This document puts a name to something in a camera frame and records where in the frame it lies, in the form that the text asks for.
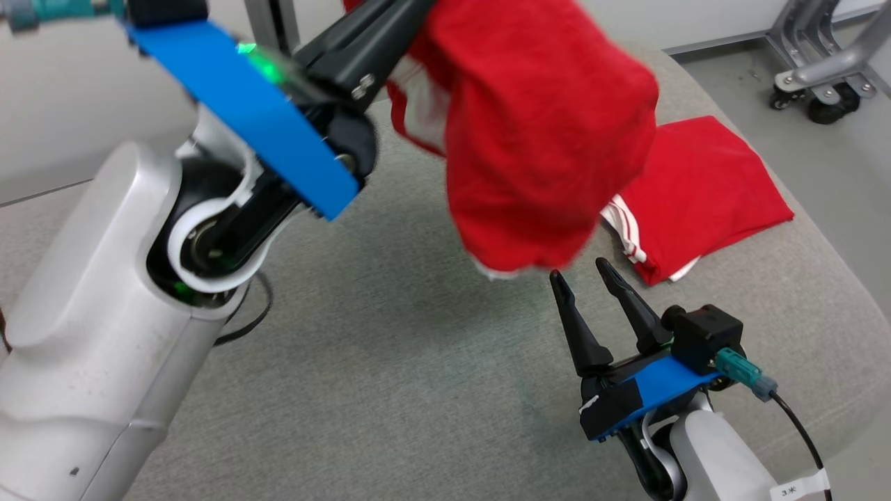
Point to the red shorts with white trim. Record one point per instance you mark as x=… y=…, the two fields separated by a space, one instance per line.
x=543 y=139

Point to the black caster wheel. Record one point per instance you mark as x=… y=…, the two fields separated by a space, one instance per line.
x=832 y=104

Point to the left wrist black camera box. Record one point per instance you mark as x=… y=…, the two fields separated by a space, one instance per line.
x=167 y=10

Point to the left camera teal connector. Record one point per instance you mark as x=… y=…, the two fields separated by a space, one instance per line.
x=62 y=8

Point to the red Bulls 23 jersey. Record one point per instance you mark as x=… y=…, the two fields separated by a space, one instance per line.
x=703 y=195

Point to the right camera teal connector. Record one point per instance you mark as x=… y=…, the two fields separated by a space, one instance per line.
x=741 y=372

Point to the left white grey robot arm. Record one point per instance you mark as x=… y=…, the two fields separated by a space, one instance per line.
x=83 y=313

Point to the grey metal tube frame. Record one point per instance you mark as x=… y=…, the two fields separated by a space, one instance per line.
x=828 y=56

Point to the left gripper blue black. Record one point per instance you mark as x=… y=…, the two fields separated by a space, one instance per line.
x=243 y=111

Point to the right white grey robot arm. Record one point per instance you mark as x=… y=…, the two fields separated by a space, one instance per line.
x=717 y=459

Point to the camera teal connector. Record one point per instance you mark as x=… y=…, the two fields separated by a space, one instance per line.
x=741 y=372
x=62 y=8

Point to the grey partition post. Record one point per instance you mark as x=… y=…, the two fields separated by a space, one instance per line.
x=275 y=24

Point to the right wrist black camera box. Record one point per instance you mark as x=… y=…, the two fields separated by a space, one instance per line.
x=706 y=334

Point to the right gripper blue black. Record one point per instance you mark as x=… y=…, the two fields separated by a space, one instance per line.
x=647 y=390

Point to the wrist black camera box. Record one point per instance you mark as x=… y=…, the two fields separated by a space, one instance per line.
x=167 y=10
x=706 y=334

